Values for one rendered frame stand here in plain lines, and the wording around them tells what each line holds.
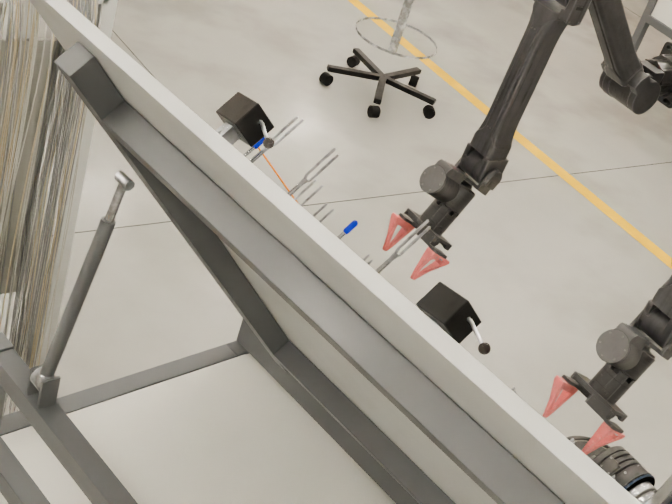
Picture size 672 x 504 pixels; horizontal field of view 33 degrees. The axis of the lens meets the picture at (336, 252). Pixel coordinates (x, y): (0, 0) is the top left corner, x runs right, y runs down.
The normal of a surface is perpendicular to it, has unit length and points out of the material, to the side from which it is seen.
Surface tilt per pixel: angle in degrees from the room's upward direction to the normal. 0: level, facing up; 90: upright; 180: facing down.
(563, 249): 0
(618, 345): 61
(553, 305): 0
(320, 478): 0
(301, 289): 40
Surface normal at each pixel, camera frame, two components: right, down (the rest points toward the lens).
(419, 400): -0.26, -0.48
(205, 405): 0.28, -0.80
